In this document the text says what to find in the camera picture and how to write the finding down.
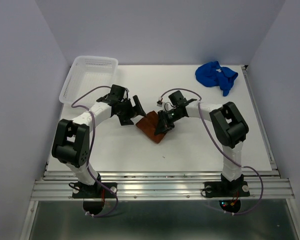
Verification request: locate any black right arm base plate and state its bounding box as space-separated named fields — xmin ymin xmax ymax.
xmin=201 ymin=181 xmax=250 ymax=198

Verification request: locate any aluminium rail frame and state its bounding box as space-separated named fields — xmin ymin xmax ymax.
xmin=19 ymin=64 xmax=300 ymax=240

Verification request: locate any blue towel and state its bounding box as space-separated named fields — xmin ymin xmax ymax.
xmin=195 ymin=61 xmax=239 ymax=97

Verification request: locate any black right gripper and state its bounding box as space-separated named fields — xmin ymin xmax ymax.
xmin=154 ymin=108 xmax=184 ymax=136

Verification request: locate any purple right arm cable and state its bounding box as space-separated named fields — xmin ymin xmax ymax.
xmin=159 ymin=88 xmax=264 ymax=216

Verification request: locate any brown towel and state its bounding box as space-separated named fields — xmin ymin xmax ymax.
xmin=136 ymin=111 xmax=166 ymax=144

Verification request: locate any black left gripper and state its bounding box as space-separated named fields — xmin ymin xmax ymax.
xmin=117 ymin=95 xmax=147 ymax=126

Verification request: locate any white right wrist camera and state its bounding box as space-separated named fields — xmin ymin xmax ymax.
xmin=156 ymin=99 xmax=164 ymax=107

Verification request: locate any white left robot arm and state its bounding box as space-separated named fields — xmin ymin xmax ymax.
xmin=51 ymin=84 xmax=146 ymax=198

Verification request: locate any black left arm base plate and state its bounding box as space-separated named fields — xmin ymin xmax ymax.
xmin=68 ymin=182 xmax=115 ymax=200

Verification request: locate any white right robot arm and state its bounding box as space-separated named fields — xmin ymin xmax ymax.
xmin=154 ymin=88 xmax=249 ymax=195

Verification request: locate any white plastic basket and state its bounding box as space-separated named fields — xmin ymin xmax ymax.
xmin=59 ymin=55 xmax=119 ymax=105

